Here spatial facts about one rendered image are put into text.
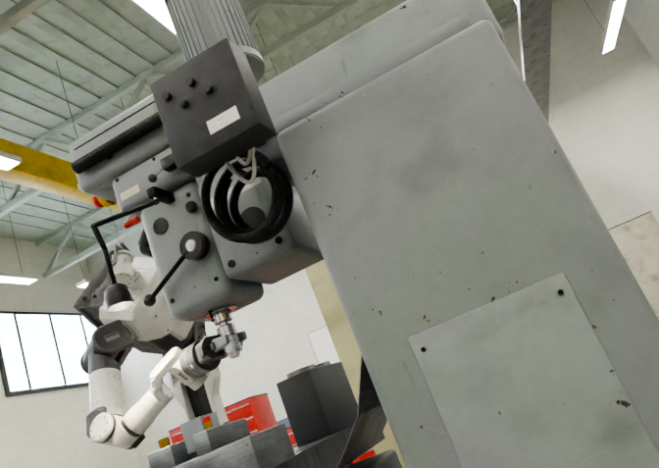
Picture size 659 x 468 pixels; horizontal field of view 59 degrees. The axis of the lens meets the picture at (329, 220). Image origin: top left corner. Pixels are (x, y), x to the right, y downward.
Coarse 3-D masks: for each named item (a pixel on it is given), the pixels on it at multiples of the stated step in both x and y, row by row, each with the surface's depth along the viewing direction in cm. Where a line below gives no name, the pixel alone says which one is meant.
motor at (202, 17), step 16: (176, 0) 160; (192, 0) 157; (208, 0) 156; (224, 0) 158; (176, 16) 160; (192, 16) 156; (208, 16) 154; (224, 16) 156; (240, 16) 160; (176, 32) 162; (192, 32) 155; (208, 32) 153; (224, 32) 153; (240, 32) 156; (192, 48) 155; (240, 48) 152; (256, 48) 158; (256, 64) 158; (256, 80) 166
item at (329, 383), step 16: (304, 368) 171; (320, 368) 173; (336, 368) 182; (288, 384) 169; (304, 384) 167; (320, 384) 169; (336, 384) 177; (288, 400) 169; (304, 400) 166; (320, 400) 164; (336, 400) 172; (352, 400) 180; (288, 416) 168; (304, 416) 166; (320, 416) 164; (336, 416) 168; (352, 416) 176; (304, 432) 165; (320, 432) 163
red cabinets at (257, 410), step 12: (252, 396) 639; (264, 396) 671; (228, 408) 640; (240, 408) 635; (252, 408) 632; (264, 408) 656; (228, 420) 636; (252, 420) 629; (264, 420) 643; (276, 420) 673; (180, 432) 646; (252, 432) 625; (288, 432) 615; (360, 456) 578
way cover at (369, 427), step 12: (360, 372) 118; (360, 384) 117; (372, 384) 125; (360, 396) 117; (372, 396) 126; (360, 408) 117; (372, 408) 126; (360, 420) 119; (372, 420) 130; (384, 420) 143; (360, 432) 123; (372, 432) 134; (348, 444) 117; (360, 444) 127; (372, 444) 139; (348, 456) 121
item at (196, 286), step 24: (192, 192) 146; (144, 216) 149; (168, 216) 147; (192, 216) 144; (168, 240) 146; (168, 264) 144; (192, 264) 142; (216, 264) 140; (168, 288) 143; (192, 288) 141; (216, 288) 139; (240, 288) 142; (192, 312) 141
